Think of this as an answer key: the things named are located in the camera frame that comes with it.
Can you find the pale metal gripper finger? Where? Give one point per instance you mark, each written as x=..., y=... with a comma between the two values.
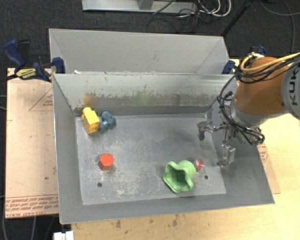
x=229, y=154
x=202, y=127

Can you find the clear and red small object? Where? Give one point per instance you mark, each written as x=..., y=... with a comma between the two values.
x=199, y=164

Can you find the green wavy-rimmed cup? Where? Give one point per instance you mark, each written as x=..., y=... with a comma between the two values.
x=178, y=176

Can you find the grey metal bin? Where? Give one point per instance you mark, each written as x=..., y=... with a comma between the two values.
x=145, y=149

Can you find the blue lumpy toy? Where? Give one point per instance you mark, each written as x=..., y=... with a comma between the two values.
x=107, y=121

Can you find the red hexagonal block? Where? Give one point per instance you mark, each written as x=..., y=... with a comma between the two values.
x=106, y=161

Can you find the yellow toy block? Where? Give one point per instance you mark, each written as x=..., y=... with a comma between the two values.
x=90, y=121

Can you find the brown cardboard board, red print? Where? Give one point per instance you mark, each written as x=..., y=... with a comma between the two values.
x=30, y=144

